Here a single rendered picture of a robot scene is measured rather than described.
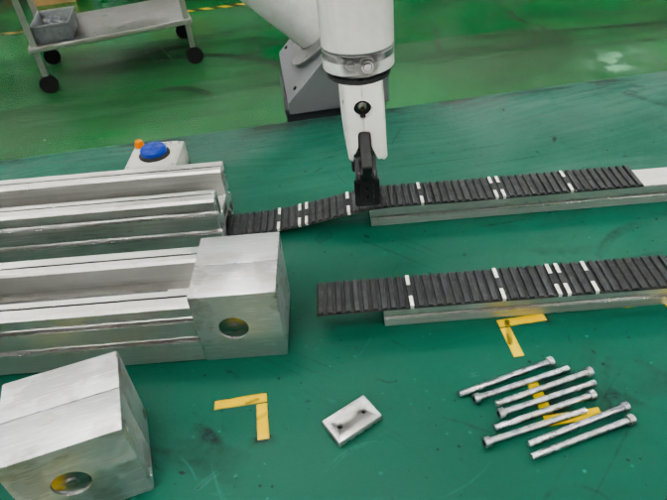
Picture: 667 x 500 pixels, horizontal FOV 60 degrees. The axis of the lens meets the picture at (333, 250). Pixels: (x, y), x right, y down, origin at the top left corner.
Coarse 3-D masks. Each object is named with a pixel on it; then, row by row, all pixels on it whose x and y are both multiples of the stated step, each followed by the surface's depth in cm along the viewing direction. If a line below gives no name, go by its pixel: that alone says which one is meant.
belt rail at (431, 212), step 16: (640, 176) 79; (656, 176) 79; (576, 192) 78; (592, 192) 78; (608, 192) 78; (624, 192) 78; (640, 192) 78; (656, 192) 79; (384, 208) 79; (400, 208) 79; (416, 208) 79; (432, 208) 79; (448, 208) 79; (464, 208) 80; (480, 208) 80; (496, 208) 79; (512, 208) 79; (528, 208) 79; (544, 208) 79; (560, 208) 79; (576, 208) 80; (384, 224) 80
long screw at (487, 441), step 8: (584, 408) 55; (560, 416) 54; (568, 416) 54; (576, 416) 54; (536, 424) 54; (544, 424) 54; (552, 424) 54; (512, 432) 53; (520, 432) 53; (528, 432) 53; (488, 440) 52; (496, 440) 53
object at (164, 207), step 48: (0, 192) 80; (48, 192) 80; (96, 192) 81; (144, 192) 81; (192, 192) 75; (0, 240) 76; (48, 240) 76; (96, 240) 78; (144, 240) 77; (192, 240) 77
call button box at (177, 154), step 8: (168, 144) 91; (176, 144) 91; (184, 144) 92; (136, 152) 90; (168, 152) 89; (176, 152) 89; (184, 152) 91; (136, 160) 88; (144, 160) 87; (152, 160) 87; (160, 160) 88; (168, 160) 87; (176, 160) 87; (184, 160) 91; (128, 168) 86; (136, 168) 86
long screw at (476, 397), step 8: (560, 368) 58; (568, 368) 58; (536, 376) 58; (544, 376) 58; (552, 376) 58; (512, 384) 57; (520, 384) 57; (528, 384) 58; (488, 392) 57; (496, 392) 57; (472, 400) 57; (480, 400) 56
